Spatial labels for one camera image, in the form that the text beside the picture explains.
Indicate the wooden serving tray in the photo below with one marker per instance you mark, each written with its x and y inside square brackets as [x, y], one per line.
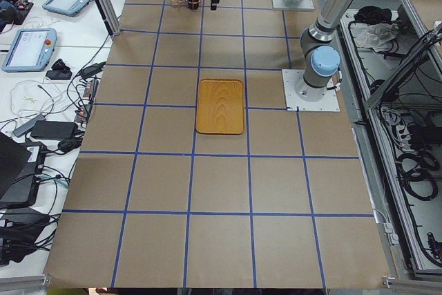
[220, 107]

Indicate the white crumpled cloth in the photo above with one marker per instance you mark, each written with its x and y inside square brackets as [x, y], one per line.
[378, 37]

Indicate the black handheld device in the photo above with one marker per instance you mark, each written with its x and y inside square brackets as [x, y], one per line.
[59, 71]

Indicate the near teach pendant tablet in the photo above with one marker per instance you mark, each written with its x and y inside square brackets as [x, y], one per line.
[30, 50]

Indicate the black power brick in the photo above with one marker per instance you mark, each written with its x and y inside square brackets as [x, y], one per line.
[52, 130]

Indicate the black laptop computer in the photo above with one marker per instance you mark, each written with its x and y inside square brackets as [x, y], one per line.
[21, 163]

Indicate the aluminium side rail frame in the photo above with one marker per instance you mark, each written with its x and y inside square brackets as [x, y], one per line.
[400, 92]

